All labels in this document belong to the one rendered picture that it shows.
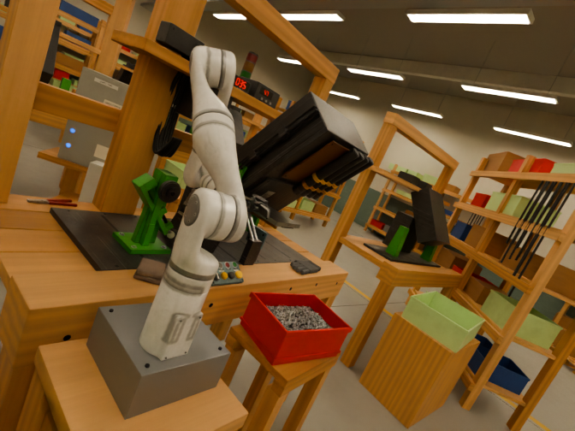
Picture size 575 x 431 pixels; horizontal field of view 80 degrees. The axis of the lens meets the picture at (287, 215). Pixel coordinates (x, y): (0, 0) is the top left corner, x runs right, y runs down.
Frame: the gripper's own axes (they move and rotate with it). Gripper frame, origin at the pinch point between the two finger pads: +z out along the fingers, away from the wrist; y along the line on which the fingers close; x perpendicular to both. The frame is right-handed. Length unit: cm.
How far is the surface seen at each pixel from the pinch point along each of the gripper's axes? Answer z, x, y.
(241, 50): -1091, -63, 540
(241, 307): -25, 50, 14
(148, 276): -21.4, 25.1, -18.8
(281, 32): -91, -47, 61
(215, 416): 20.9, 33.1, -16.4
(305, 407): 3, 80, 28
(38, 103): -79, -13, -38
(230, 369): -9, 60, 2
